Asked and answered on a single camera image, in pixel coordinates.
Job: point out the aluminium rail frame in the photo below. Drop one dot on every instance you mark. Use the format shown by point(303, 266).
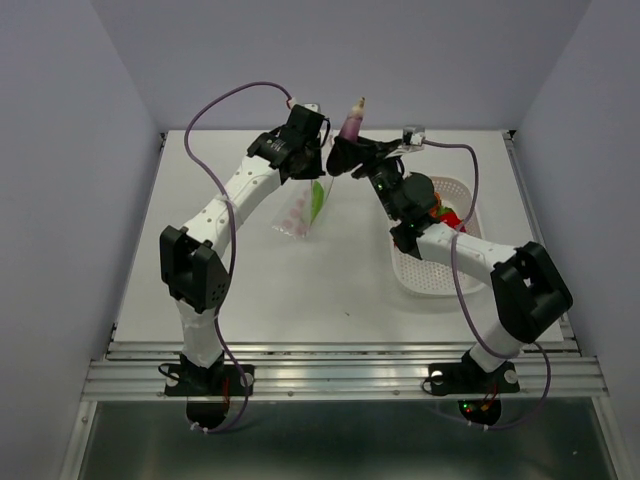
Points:
point(339, 351)

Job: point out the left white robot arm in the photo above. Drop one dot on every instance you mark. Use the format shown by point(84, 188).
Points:
point(191, 255)

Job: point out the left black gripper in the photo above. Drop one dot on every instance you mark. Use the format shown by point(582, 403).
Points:
point(316, 170)

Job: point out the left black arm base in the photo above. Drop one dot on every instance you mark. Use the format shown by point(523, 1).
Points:
point(216, 397)

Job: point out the red toy strawberry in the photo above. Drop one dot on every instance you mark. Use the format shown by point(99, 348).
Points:
point(450, 220)

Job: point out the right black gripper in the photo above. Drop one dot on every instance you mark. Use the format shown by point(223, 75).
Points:
point(362, 150)

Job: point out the white perforated plastic basket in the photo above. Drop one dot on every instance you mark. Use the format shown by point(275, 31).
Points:
point(425, 279)

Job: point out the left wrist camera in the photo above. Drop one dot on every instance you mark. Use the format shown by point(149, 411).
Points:
point(312, 107)

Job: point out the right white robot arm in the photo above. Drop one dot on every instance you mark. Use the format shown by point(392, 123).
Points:
point(529, 291)

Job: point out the green toy leaf vegetable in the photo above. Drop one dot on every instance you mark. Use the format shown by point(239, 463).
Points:
point(317, 197)

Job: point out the purple toy eggplant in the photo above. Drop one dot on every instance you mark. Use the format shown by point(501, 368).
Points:
point(350, 128)

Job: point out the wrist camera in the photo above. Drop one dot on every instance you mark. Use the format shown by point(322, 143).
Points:
point(312, 107)
point(413, 136)

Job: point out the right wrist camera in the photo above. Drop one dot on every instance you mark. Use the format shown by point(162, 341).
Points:
point(413, 136)

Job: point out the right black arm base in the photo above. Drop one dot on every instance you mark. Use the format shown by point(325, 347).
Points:
point(480, 390)

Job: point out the clear zip top bag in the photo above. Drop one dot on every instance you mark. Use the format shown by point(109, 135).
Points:
point(293, 217)

